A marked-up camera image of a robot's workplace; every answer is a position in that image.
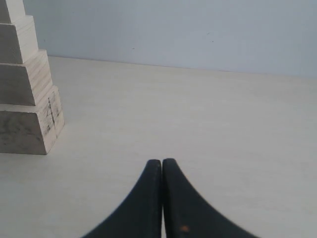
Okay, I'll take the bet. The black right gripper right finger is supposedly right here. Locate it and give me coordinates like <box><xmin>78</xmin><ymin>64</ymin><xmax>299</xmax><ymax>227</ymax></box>
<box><xmin>162</xmin><ymin>158</ymin><xmax>255</xmax><ymax>238</ymax></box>

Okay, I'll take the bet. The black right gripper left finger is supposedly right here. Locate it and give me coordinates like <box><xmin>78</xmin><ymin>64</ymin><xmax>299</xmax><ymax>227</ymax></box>
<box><xmin>84</xmin><ymin>159</ymin><xmax>162</xmax><ymax>238</ymax></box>

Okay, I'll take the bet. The medium wooden cube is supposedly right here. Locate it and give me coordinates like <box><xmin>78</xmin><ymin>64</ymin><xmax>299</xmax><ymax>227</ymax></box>
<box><xmin>0</xmin><ymin>50</ymin><xmax>53</xmax><ymax>106</ymax></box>

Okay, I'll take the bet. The pale wooden cube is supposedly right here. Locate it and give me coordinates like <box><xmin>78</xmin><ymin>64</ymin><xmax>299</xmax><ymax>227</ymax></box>
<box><xmin>0</xmin><ymin>15</ymin><xmax>39</xmax><ymax>64</ymax></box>

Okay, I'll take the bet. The small wooden cube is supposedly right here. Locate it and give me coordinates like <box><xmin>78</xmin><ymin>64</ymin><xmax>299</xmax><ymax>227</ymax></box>
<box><xmin>0</xmin><ymin>0</ymin><xmax>26</xmax><ymax>23</ymax></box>

